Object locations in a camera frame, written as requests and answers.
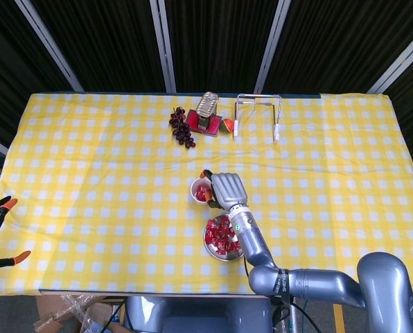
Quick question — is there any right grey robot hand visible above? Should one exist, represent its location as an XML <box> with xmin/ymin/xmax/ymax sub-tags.
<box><xmin>201</xmin><ymin>169</ymin><xmax>250</xmax><ymax>212</ymax></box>

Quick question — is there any round metal plate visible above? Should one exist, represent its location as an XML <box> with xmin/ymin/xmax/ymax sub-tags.
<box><xmin>203</xmin><ymin>214</ymin><xmax>245</xmax><ymax>262</ymax></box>

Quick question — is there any white paper cup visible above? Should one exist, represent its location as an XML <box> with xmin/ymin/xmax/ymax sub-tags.
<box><xmin>190</xmin><ymin>177</ymin><xmax>214</xmax><ymax>205</ymax></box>

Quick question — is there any dark purple grape bunch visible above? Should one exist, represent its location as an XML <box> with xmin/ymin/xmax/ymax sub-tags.
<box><xmin>168</xmin><ymin>106</ymin><xmax>197</xmax><ymax>149</ymax></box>

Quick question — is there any red rectangular tray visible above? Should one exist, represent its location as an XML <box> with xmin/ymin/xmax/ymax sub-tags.
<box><xmin>186</xmin><ymin>109</ymin><xmax>223</xmax><ymax>139</ymax></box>

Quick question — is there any yellow white checked tablecloth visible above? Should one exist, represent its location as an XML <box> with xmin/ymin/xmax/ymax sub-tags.
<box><xmin>0</xmin><ymin>92</ymin><xmax>413</xmax><ymax>298</ymax></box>

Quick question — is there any brown cardboard box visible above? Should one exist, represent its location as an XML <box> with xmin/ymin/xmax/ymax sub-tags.
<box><xmin>35</xmin><ymin>294</ymin><xmax>126</xmax><ymax>333</ymax></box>

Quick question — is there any clear plastic wrap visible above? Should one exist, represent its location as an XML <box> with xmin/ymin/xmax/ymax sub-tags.
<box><xmin>33</xmin><ymin>294</ymin><xmax>103</xmax><ymax>333</ymax></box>

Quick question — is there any grey robot torso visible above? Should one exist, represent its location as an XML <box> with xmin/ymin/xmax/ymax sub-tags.
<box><xmin>124</xmin><ymin>296</ymin><xmax>274</xmax><ymax>333</ymax></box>

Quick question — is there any white wire stand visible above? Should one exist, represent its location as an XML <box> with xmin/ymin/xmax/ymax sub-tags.
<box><xmin>232</xmin><ymin>93</ymin><xmax>283</xmax><ymax>144</ymax></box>

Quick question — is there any black printed arm strap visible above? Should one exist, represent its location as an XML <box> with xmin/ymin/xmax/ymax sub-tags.
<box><xmin>273</xmin><ymin>267</ymin><xmax>291</xmax><ymax>299</ymax></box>

